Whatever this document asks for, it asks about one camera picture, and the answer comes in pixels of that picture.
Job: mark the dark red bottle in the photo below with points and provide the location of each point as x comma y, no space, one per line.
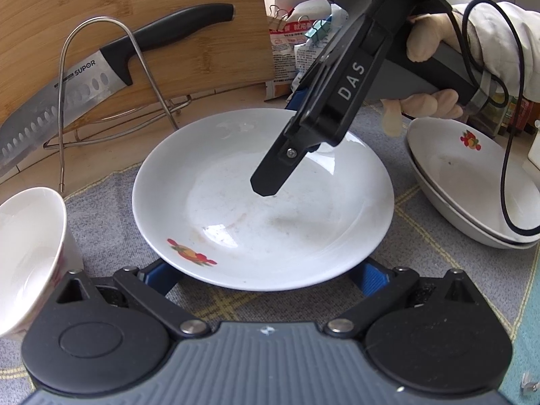
529,116

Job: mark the white floral plate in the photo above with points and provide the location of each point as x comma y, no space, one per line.
253,240
462,222

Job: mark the white plastic container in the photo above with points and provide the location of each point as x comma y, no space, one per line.
535,147

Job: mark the metal binder clip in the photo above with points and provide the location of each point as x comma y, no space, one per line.
274,12

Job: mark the person's right forearm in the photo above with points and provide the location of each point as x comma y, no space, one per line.
506,42

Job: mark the white printed bag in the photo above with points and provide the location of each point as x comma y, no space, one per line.
310,59

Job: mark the grey checked cloth mat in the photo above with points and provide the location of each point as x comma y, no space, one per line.
422,261

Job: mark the oil bottle with yellow label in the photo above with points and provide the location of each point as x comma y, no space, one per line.
510,116

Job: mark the white bowls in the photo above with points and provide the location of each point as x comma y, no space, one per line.
464,168

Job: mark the orange and white packet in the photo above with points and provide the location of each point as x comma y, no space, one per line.
282,59

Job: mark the teal binder clip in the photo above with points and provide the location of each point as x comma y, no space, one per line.
318,31

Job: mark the person's right hand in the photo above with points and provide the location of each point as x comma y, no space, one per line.
434,29

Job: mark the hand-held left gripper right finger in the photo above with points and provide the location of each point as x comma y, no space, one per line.
373,280

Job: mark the white floral bowl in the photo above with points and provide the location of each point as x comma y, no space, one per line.
29,253

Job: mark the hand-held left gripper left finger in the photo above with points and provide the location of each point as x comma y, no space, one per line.
162,276

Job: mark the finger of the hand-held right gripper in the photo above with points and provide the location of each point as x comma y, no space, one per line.
297,99
274,164

